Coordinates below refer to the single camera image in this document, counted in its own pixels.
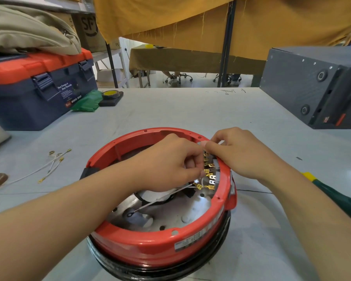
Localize person's right forearm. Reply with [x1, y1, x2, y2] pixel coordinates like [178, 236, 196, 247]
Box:
[257, 160, 351, 281]

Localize table with olive cloth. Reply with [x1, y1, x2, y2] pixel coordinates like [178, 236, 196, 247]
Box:
[129, 45, 267, 88]

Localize green screwdriver with yellow collar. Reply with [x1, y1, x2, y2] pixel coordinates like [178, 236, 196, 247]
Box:
[300, 172, 351, 229]

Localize white wire with ring terminal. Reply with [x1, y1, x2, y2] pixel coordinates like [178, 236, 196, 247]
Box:
[127, 184, 197, 217]

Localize brown cardboard box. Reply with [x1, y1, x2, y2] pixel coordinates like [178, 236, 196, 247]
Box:
[71, 12, 121, 53]

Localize office chair base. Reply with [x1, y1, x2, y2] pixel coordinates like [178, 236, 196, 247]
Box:
[164, 71, 194, 86]
[213, 73, 242, 86]

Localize green plastic bag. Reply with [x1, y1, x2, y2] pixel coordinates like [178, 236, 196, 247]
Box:
[71, 90, 103, 112]

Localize beige folded cloth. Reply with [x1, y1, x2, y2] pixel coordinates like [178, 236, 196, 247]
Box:
[0, 4, 82, 56]

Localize mustard yellow hanging cloth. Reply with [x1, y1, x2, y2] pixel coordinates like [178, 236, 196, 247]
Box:
[93, 0, 351, 61]

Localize person's left forearm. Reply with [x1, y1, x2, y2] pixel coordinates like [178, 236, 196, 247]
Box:
[0, 160, 152, 281]

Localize dark grey machine housing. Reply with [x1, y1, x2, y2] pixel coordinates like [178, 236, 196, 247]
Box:
[259, 46, 351, 130]

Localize red rice cooker base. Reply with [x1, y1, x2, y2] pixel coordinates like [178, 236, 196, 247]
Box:
[80, 127, 238, 280]

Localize brass terminal block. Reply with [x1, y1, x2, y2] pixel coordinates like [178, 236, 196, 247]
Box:
[194, 151, 221, 191]

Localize person's left hand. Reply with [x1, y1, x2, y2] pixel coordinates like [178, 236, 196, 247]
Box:
[132, 133, 207, 193]

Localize black metal pole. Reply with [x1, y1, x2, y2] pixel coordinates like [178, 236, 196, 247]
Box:
[217, 0, 238, 88]

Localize person's right hand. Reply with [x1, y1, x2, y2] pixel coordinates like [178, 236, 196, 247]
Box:
[204, 127, 279, 182]

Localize blue toolbox with orange lid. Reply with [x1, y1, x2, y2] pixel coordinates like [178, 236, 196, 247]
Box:
[0, 48, 99, 131]

